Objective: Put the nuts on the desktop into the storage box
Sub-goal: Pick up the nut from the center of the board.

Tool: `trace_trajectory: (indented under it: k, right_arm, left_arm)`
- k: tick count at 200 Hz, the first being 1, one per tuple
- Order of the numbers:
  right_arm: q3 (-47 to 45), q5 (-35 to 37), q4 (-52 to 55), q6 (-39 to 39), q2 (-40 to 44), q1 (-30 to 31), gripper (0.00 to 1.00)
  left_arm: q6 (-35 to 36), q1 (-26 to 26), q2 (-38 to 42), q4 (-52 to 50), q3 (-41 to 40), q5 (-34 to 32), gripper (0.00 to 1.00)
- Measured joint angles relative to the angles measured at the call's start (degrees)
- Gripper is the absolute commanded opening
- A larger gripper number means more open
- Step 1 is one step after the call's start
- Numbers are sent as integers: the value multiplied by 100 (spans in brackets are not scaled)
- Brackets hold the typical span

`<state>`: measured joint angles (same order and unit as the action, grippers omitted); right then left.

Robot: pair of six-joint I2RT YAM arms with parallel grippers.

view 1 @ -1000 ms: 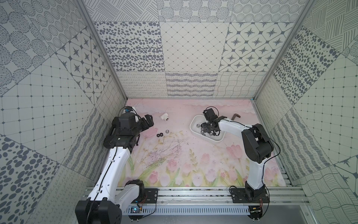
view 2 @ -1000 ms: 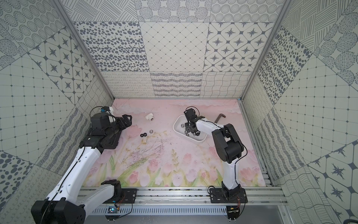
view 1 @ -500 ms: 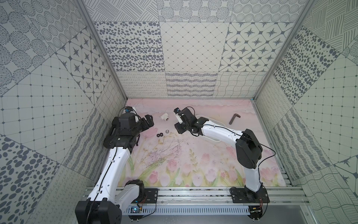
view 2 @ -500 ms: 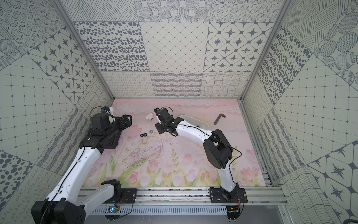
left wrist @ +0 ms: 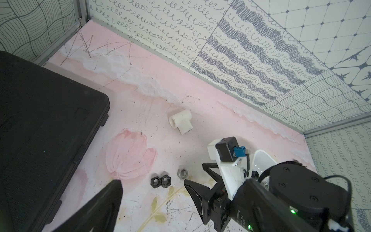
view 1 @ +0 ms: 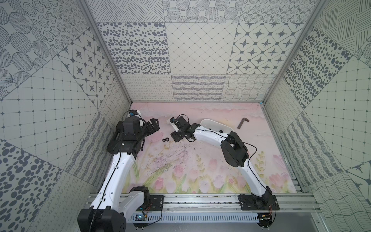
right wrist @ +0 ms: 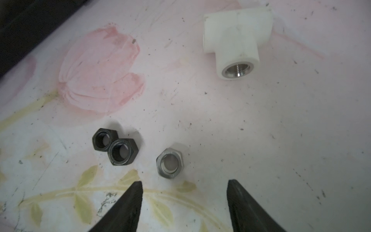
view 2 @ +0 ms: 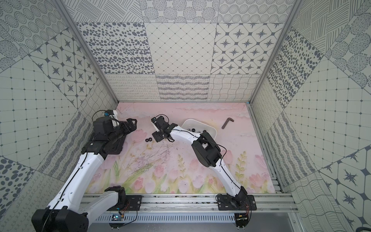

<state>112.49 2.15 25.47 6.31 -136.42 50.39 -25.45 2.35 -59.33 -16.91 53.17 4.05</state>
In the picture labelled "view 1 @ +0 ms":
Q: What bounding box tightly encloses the white storage box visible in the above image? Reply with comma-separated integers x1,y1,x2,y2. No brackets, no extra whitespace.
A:
201,119,233,134

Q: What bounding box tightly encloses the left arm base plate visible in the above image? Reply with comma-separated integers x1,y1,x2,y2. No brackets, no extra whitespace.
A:
137,195,164,211

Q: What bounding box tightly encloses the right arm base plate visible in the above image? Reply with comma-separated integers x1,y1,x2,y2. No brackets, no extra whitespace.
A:
238,194,280,211

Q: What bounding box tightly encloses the white slotted cable duct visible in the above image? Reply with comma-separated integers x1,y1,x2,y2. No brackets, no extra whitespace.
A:
127,213,259,223

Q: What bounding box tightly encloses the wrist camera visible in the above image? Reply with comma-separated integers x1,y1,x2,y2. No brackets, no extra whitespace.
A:
169,117,179,132
128,110,142,119

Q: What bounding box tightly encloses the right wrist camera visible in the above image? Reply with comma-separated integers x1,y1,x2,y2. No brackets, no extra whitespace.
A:
169,117,179,132

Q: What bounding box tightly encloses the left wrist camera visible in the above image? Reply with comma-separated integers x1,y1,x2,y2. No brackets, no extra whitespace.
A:
128,110,142,119

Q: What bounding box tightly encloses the aluminium mounting rail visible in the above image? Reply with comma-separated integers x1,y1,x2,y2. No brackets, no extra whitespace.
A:
163,193,320,213

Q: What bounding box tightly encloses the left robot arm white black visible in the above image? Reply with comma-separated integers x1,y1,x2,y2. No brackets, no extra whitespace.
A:
77,110,160,232

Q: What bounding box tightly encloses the dark hex allen key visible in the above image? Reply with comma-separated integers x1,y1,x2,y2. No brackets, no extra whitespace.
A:
237,118,250,129

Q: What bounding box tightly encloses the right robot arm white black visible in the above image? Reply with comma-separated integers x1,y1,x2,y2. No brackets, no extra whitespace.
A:
169,115,272,206

